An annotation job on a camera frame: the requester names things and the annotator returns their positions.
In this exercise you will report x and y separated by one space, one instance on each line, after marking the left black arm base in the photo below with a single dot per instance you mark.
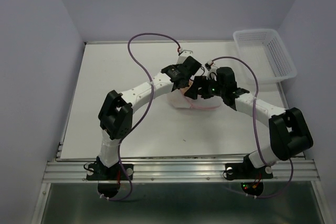
109 179

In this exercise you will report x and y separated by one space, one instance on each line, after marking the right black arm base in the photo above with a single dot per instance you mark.
252 184

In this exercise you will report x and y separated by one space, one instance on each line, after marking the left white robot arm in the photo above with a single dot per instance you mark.
116 114

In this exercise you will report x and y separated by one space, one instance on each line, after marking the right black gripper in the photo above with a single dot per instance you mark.
199 82

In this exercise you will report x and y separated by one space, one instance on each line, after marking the white plastic basket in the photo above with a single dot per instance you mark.
264 51

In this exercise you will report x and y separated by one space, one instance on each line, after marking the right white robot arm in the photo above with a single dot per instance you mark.
289 134

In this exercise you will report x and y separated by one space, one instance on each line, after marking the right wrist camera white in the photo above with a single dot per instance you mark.
211 68

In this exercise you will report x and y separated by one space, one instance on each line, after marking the aluminium mounting rail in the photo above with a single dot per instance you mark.
202 169

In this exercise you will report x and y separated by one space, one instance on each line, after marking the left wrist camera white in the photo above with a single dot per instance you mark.
183 55

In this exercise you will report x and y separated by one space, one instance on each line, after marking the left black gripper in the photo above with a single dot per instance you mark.
175 66

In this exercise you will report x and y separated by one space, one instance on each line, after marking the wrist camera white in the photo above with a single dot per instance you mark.
211 68
183 55

